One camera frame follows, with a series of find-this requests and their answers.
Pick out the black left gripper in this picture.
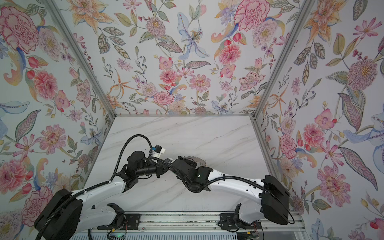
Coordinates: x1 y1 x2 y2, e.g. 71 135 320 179
135 160 168 179

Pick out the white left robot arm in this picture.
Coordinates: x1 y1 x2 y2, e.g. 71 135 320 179
34 151 172 240

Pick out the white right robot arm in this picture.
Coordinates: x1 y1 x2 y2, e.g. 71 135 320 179
171 157 294 225

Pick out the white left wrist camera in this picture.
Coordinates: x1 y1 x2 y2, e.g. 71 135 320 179
152 145 166 158

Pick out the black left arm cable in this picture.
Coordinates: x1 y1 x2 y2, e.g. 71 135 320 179
108 134 157 182

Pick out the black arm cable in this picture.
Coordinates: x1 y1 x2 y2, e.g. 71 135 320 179
148 155 296 225
108 134 157 182

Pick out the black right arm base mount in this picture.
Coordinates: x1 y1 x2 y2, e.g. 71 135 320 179
217 213 262 232

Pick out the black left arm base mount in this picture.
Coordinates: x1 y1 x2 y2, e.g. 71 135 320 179
97 214 141 231

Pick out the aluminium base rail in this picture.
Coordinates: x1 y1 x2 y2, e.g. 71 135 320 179
70 210 305 233

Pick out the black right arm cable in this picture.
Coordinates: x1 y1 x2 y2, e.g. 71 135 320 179
148 155 296 225

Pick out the aluminium corner frame post left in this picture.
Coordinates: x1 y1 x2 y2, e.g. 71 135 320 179
42 0 117 120

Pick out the aluminium corner frame post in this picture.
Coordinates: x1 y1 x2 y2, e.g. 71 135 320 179
42 0 117 120
252 1 314 121

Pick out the aluminium corner frame post right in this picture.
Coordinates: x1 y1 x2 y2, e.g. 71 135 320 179
252 1 314 121

